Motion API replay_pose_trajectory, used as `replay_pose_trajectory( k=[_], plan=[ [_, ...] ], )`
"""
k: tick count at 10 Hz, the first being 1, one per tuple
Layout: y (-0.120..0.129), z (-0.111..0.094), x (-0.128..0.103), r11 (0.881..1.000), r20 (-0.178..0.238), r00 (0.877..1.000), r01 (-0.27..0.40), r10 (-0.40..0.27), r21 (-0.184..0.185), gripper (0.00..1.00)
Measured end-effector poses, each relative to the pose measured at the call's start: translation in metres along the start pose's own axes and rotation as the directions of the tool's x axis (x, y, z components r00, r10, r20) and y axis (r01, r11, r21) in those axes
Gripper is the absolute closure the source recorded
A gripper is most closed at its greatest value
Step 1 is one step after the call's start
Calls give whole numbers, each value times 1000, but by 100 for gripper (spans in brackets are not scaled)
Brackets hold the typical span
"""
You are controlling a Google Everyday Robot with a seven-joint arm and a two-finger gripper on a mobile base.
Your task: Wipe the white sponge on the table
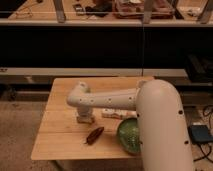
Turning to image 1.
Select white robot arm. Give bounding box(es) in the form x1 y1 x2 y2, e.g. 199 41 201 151
67 79 195 171

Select white rectangular block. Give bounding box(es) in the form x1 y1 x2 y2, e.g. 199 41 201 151
102 108 136 120

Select green bowl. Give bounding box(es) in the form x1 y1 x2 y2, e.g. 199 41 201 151
116 118 140 155

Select wooden table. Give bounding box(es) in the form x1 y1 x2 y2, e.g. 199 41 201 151
31 77 152 161

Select red tray on shelf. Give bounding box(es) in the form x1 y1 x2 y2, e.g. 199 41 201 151
113 0 175 18

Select black device on shelf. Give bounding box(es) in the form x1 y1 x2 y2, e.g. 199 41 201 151
73 4 86 16

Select black box at right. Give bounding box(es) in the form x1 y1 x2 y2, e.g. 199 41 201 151
185 55 213 83

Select black cable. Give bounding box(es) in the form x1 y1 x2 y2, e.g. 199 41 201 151
193 105 213 163

